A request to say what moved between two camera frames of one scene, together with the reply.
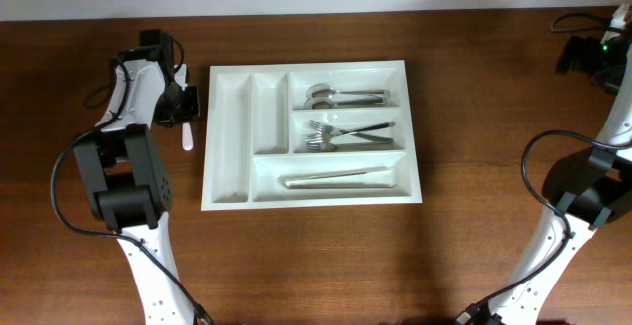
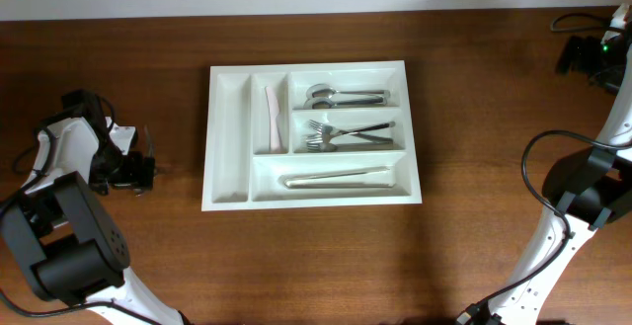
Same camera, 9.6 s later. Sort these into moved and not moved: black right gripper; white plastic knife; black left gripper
Moved: black left gripper; white plastic knife
Not moved: black right gripper
